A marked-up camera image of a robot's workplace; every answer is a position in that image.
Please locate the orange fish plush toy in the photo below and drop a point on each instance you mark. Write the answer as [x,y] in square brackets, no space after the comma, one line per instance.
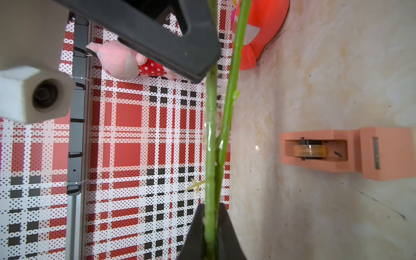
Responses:
[265,19]

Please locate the clear tape roll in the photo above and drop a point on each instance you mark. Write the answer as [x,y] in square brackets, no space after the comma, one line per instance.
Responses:
[311,151]

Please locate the orange tape dispenser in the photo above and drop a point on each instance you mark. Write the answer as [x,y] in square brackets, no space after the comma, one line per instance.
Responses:
[377,153]

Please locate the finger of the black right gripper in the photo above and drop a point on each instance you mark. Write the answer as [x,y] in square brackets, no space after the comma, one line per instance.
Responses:
[180,35]

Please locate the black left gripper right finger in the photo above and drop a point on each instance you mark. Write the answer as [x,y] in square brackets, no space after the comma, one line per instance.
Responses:
[228,244]

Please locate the white rose bouquet green stems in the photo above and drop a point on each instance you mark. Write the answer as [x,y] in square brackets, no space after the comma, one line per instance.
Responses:
[217,145]

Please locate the black hook rail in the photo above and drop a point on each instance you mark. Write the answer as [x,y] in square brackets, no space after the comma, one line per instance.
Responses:
[78,106]

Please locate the pink hanging plush toy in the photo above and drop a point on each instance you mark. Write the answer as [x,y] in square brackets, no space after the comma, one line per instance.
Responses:
[123,63]

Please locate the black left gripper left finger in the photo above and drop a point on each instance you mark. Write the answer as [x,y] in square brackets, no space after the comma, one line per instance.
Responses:
[194,246]

